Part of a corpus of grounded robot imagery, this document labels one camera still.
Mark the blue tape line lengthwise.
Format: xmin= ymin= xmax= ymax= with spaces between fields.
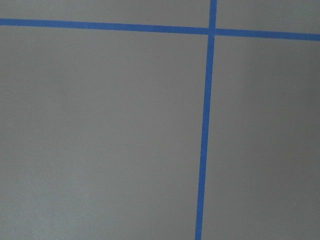
xmin=194 ymin=0 xmax=218 ymax=240

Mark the blue tape line crosswise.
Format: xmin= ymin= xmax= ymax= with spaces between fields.
xmin=0 ymin=18 xmax=320 ymax=42

